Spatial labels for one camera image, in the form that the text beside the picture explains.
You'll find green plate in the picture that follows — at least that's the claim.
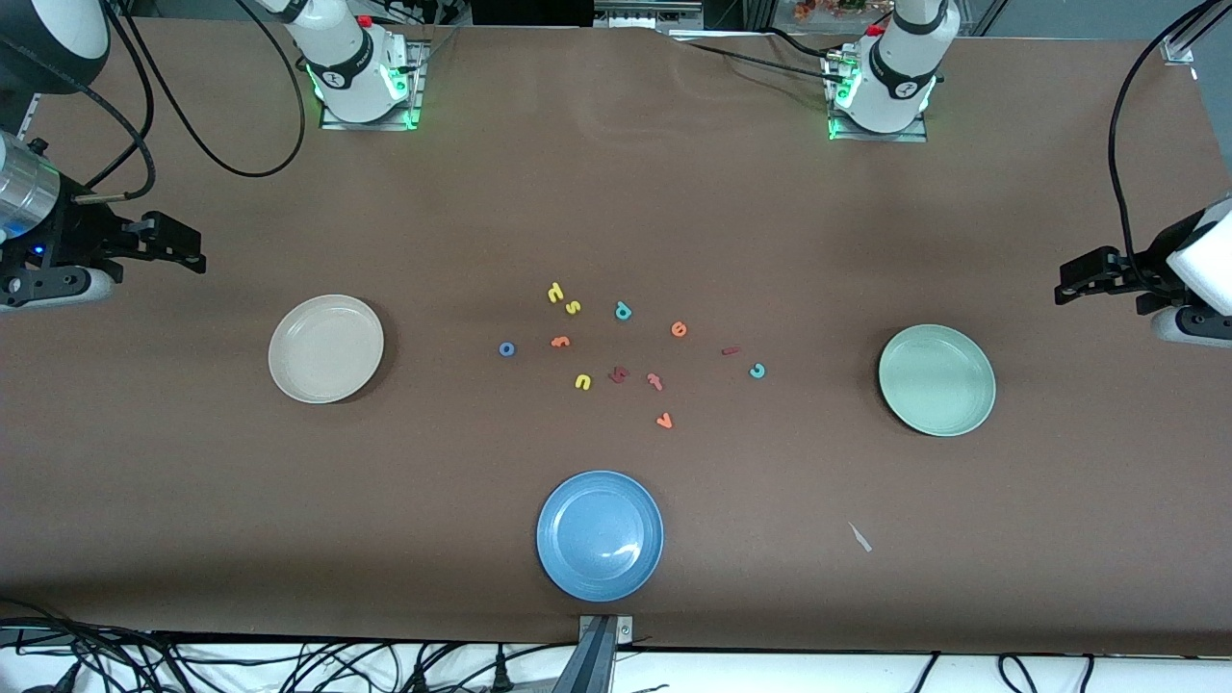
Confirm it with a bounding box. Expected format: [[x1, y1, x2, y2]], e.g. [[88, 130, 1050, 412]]
[[877, 323, 997, 438]]

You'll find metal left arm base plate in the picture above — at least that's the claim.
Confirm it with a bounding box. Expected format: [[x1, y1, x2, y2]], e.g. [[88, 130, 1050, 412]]
[[826, 48, 930, 143]]

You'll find beige brown plate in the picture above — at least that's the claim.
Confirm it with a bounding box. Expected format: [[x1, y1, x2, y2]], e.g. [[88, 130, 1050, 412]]
[[268, 294, 386, 405]]

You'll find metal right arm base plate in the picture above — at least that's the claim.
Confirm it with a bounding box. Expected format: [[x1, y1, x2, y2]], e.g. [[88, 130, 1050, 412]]
[[320, 38, 425, 132]]

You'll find grey metal camera mount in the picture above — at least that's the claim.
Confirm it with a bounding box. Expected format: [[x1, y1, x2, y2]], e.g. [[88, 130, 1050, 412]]
[[553, 614, 636, 693]]

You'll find blue plate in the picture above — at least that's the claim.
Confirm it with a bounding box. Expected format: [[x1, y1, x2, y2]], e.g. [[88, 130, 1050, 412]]
[[535, 470, 665, 603]]

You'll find black base cable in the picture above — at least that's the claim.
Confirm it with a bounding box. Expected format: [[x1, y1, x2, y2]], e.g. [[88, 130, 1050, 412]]
[[674, 37, 856, 88]]

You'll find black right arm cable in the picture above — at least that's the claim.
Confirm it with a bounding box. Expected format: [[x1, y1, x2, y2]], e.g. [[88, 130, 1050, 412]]
[[58, 0, 309, 205]]

